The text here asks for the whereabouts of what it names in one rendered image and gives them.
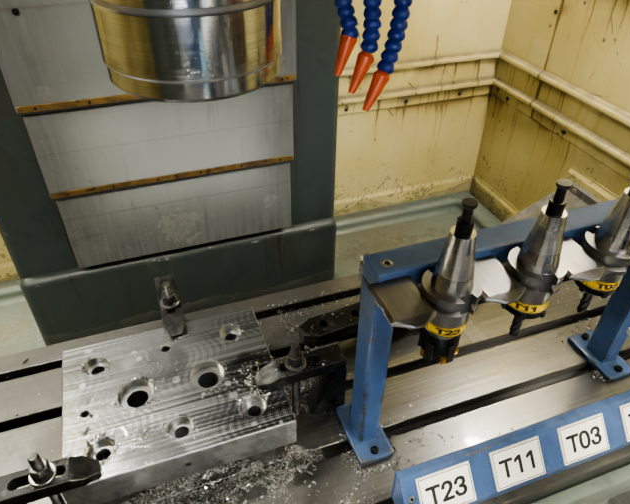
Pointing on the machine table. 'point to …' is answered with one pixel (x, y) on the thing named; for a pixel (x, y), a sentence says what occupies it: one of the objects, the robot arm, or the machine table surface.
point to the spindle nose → (189, 47)
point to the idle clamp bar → (346, 323)
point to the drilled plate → (223, 447)
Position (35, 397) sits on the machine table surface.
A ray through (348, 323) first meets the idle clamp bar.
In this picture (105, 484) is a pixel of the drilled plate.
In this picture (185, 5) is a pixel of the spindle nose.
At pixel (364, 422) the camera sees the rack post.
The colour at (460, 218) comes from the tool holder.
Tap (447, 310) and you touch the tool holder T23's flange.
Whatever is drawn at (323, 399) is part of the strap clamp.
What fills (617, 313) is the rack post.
